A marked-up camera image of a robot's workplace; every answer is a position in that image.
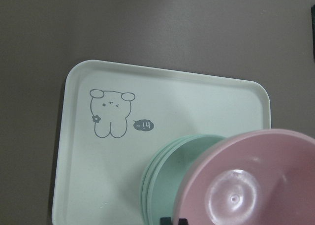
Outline cream rabbit tray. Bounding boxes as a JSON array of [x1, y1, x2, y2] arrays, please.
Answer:
[[52, 60, 271, 225]]

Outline stacked green bowls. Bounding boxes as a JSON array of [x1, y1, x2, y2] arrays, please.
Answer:
[[139, 134, 224, 225]]

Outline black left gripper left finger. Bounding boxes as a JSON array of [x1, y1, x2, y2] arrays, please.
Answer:
[[159, 217, 171, 225]]

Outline small pink bowl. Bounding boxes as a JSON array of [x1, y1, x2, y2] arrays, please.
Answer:
[[172, 129, 315, 225]]

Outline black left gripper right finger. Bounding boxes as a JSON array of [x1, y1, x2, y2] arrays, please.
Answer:
[[178, 218, 188, 225]]

